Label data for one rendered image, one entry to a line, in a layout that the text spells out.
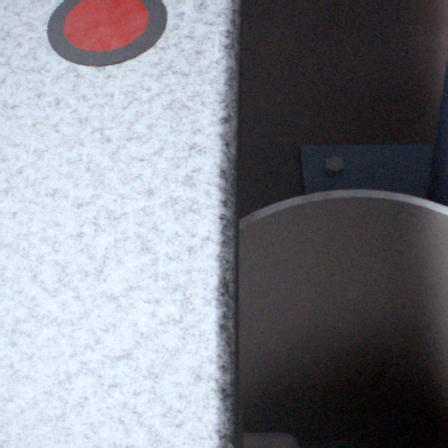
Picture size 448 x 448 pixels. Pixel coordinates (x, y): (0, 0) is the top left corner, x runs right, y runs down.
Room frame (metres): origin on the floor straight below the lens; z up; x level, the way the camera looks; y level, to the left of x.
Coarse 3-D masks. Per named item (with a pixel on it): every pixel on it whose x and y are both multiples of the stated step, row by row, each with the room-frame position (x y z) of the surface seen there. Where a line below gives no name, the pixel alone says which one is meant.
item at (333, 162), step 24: (384, 144) 0.97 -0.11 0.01; (312, 168) 0.92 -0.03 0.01; (336, 168) 0.92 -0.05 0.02; (360, 168) 0.93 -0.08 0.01; (384, 168) 0.93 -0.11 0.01; (408, 168) 0.93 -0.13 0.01; (432, 168) 0.79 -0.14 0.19; (312, 192) 0.89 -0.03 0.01; (408, 192) 0.90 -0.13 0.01; (432, 192) 0.77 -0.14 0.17
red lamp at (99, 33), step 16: (96, 0) 0.24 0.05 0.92; (112, 0) 0.24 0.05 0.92; (128, 0) 0.24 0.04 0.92; (80, 16) 0.23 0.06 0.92; (96, 16) 0.23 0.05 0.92; (112, 16) 0.23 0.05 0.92; (128, 16) 0.23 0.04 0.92; (144, 16) 0.23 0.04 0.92; (80, 32) 0.23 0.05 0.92; (96, 32) 0.23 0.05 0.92; (112, 32) 0.22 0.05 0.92; (128, 32) 0.22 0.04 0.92; (80, 48) 0.22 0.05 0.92; (96, 48) 0.22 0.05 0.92; (112, 48) 0.22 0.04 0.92
